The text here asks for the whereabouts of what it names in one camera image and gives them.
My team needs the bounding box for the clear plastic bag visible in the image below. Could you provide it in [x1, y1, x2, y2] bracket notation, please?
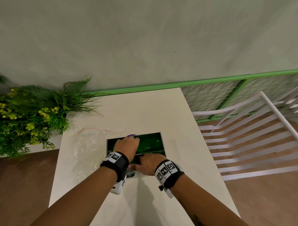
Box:
[74, 128, 113, 178]

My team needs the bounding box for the person's left forearm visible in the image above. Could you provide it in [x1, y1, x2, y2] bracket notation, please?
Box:
[30, 166, 118, 226]

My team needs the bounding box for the green-framed wire fence panel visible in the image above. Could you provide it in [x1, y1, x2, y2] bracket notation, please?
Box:
[82, 69, 298, 123]

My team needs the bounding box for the person's right forearm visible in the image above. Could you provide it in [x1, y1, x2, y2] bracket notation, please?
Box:
[169, 173, 250, 226]

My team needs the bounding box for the black right wrist strap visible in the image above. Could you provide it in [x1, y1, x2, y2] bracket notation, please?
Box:
[155, 159, 185, 189]

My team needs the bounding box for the person's left hand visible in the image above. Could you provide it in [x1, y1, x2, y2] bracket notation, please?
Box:
[113, 136, 140, 161]

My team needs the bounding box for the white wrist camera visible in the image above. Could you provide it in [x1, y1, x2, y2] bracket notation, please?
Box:
[158, 185, 174, 199]
[110, 175, 127, 195]

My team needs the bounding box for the black wrist strap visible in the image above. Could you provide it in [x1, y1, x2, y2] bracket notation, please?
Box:
[100, 151, 130, 183]
[155, 159, 185, 189]

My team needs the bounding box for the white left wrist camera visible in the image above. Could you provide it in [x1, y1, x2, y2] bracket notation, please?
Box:
[110, 175, 127, 195]

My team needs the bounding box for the white slatted chair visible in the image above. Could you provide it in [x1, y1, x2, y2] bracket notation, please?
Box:
[192, 91, 298, 182]

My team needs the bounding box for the thin red string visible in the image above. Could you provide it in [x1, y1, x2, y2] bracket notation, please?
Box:
[71, 127, 110, 137]

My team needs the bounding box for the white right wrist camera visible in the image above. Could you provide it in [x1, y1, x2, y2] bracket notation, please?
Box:
[158, 185, 174, 199]

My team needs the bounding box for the black left wrist strap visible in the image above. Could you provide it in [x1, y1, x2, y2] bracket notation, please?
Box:
[100, 151, 130, 183]

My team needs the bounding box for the person's right hand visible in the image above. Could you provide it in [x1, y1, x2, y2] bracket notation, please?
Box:
[129, 153, 167, 176]

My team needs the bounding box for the glossy green white-framed panel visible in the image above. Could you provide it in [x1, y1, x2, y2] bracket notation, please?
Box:
[106, 132, 168, 173]

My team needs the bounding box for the green plant with yellow flowers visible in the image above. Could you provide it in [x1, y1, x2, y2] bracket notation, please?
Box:
[0, 75, 104, 159]

